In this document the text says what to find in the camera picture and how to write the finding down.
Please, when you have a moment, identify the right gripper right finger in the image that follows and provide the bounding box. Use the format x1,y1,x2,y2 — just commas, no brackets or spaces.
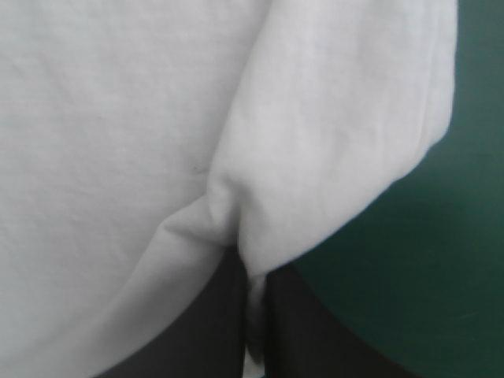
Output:
262,262,428,378

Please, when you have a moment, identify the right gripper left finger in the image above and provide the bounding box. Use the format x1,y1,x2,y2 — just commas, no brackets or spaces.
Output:
93,250,254,378

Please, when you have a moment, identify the white T-shirt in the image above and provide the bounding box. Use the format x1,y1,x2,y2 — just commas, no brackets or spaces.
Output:
0,0,460,378

